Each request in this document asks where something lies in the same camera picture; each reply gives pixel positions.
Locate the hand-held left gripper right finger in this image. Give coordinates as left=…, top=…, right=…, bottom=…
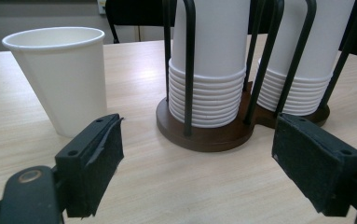
left=271, top=112, right=357, bottom=217

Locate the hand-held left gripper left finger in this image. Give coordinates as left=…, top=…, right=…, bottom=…
left=54, top=113, right=125, bottom=218

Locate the single white paper cup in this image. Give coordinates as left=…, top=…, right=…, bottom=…
left=1, top=26, right=109, bottom=139

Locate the brown wire cup holder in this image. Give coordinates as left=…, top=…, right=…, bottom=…
left=155, top=0, right=357, bottom=153

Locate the stack of white paper cups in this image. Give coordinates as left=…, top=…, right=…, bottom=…
left=168, top=0, right=252, bottom=130
left=256, top=0, right=356, bottom=117

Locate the black folding chair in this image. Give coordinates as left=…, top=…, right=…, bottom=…
left=104, top=0, right=180, bottom=45

